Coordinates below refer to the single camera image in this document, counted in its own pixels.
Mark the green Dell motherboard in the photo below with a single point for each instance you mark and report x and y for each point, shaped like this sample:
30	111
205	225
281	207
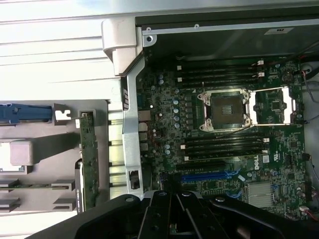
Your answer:
162	119

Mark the grey plastic parts rack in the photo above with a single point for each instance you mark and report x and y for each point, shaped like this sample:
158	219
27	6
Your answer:
49	139

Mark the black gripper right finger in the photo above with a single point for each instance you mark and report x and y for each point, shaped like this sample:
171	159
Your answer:
199	219

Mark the black expansion slot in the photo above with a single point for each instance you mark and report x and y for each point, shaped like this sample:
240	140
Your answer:
199	166

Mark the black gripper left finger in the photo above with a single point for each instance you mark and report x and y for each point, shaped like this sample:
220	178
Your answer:
154	219

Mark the green RAM stick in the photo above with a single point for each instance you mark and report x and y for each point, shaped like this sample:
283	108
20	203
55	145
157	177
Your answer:
30	187

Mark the silver CPU chip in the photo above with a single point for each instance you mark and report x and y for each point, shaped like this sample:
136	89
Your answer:
5	156

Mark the silver chipset heatsink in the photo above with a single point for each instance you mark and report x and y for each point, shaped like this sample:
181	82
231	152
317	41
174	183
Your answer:
259	194

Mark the open dark PC case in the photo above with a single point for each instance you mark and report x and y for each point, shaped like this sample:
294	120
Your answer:
132	119

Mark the blue disk carrier bracket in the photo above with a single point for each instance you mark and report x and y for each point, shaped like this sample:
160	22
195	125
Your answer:
25	113

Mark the black RAM slot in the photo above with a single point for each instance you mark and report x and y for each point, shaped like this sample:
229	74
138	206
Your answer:
224	146
219	81
219	69
219	75
224	152
224	140
219	63

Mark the blue expansion slot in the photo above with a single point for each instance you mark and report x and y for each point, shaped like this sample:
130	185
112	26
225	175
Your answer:
204	177

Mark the steel socket cover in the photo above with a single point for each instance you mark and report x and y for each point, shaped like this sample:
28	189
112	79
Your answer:
289	102

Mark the CPU socket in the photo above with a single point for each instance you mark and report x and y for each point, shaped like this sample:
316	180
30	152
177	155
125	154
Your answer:
226	109

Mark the thin steel locking lever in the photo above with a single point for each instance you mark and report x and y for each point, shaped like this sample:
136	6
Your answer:
204	85

